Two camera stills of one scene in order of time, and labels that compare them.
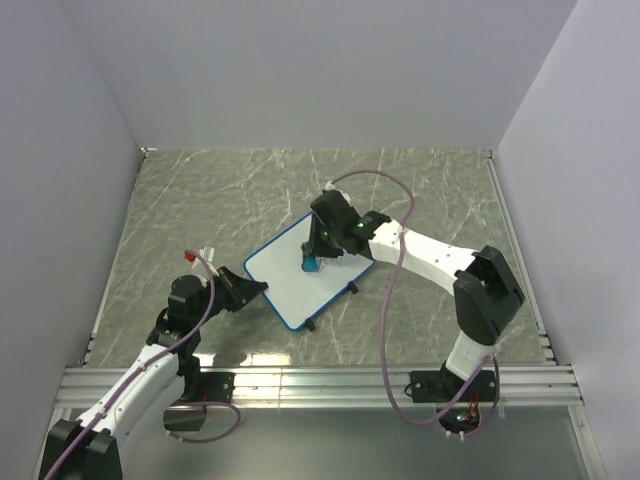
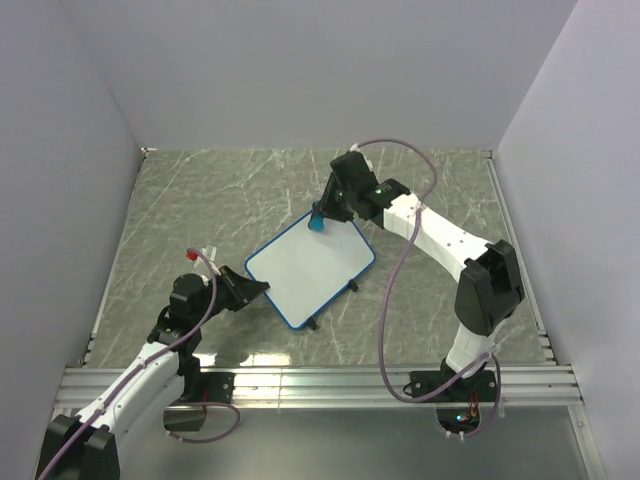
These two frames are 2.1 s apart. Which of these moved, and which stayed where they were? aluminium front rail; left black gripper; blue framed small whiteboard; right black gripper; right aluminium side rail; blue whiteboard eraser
Moved: right black gripper; blue whiteboard eraser
Stayed: left black gripper; aluminium front rail; right aluminium side rail; blue framed small whiteboard
